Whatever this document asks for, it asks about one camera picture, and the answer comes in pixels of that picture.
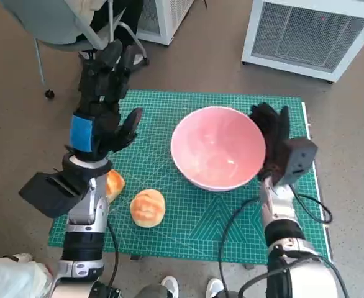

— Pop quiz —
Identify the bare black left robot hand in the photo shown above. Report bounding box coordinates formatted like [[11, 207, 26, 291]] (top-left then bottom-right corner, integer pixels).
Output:
[[64, 39, 144, 161]]

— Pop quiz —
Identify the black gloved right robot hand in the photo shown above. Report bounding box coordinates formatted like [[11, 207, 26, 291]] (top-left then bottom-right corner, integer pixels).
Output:
[[249, 104, 291, 170]]

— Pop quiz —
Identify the pink bowl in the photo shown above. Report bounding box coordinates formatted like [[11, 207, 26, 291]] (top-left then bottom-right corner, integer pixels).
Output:
[[170, 106, 266, 192]]

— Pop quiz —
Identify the long braided bread loaf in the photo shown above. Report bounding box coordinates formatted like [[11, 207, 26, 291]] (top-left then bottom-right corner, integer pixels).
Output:
[[106, 169, 126, 204]]

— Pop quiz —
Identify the round bread bun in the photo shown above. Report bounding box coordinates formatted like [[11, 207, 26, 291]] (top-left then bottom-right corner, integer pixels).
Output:
[[129, 188, 166, 228]]

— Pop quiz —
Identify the green cutting mat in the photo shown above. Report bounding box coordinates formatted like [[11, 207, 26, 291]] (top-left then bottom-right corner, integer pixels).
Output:
[[47, 89, 329, 265]]

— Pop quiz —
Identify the grey chair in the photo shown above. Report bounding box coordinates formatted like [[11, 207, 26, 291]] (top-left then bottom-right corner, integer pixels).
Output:
[[0, 0, 148, 99]]

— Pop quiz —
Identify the large white mesh cabinet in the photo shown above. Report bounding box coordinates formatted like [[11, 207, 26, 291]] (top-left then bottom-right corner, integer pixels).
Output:
[[241, 0, 364, 83]]

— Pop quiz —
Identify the person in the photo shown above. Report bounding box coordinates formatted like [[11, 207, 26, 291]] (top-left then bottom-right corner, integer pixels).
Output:
[[76, 0, 148, 68], [0, 253, 54, 298]]

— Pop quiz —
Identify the small white mesh cabinet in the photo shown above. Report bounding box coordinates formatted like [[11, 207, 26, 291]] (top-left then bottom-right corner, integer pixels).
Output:
[[137, 0, 195, 47]]

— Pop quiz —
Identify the white shoe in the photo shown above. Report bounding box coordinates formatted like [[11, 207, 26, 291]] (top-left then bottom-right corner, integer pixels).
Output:
[[206, 278, 223, 298], [161, 275, 180, 298]]

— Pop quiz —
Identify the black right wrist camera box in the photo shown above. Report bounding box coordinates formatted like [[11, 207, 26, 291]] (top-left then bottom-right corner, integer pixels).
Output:
[[281, 137, 319, 187]]

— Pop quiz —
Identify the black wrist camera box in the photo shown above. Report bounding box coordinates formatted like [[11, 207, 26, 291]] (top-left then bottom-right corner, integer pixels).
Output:
[[281, 137, 319, 187], [18, 171, 89, 219]]

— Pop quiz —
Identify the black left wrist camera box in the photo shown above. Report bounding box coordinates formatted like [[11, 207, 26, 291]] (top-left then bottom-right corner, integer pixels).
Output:
[[18, 171, 89, 219]]

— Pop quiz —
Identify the black cable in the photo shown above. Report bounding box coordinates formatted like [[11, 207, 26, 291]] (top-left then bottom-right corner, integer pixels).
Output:
[[237, 257, 350, 298], [106, 217, 120, 288], [292, 183, 332, 225], [217, 197, 262, 298]]

